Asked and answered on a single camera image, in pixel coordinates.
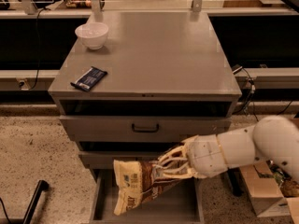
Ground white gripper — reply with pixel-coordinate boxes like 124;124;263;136
157;134;228;179

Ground brown chip bag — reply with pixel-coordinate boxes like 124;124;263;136
113;160;189;216

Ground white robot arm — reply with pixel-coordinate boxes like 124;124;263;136
156;116;299;180

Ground grey bottom drawer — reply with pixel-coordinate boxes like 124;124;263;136
89;170;205;224

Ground grey drawer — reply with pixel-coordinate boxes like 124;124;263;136
89;170;205;224
60;116;231;143
78;151;162;170

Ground grey drawer cabinet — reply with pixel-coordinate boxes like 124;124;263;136
48;10;243;182

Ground grey middle drawer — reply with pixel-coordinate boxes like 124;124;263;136
78;151;162;170

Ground grey top drawer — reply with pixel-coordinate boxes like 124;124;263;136
60;116;231;143

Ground black metal leg right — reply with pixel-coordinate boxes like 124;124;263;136
227;169;243;197

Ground black metal leg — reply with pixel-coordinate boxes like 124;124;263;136
0;180;50;224
227;169;243;197

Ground cardboard box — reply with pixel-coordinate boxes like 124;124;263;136
238;118;299;224

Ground dark blue snack bar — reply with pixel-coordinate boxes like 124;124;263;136
71;66;107;92

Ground black metal leg left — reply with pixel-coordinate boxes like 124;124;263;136
0;180;50;224

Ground white bowl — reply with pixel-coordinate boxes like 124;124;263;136
75;22;109;49

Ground black top drawer handle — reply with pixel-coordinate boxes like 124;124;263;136
131;123;160;133

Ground black cables at right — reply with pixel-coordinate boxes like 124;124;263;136
231;64;295;120

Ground black hanging cable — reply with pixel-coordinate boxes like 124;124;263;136
28;7;48;91

